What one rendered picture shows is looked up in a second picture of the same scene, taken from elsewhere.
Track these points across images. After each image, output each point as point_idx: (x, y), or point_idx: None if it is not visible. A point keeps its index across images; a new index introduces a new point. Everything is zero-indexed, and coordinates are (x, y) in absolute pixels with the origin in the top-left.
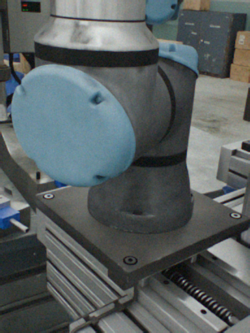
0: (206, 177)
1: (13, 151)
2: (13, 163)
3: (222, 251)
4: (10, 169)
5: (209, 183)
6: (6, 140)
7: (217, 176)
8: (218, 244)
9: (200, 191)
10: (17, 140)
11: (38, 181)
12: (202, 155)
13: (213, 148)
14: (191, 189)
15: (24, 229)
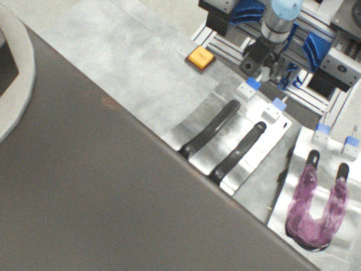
0: (154, 38)
1: (247, 170)
2: (255, 167)
3: (335, 3)
4: (247, 178)
5: (166, 35)
6: (242, 180)
7: (229, 12)
8: (331, 5)
9: (186, 39)
10: (234, 173)
11: (289, 123)
12: (98, 47)
13: (73, 39)
14: (344, 0)
15: (329, 113)
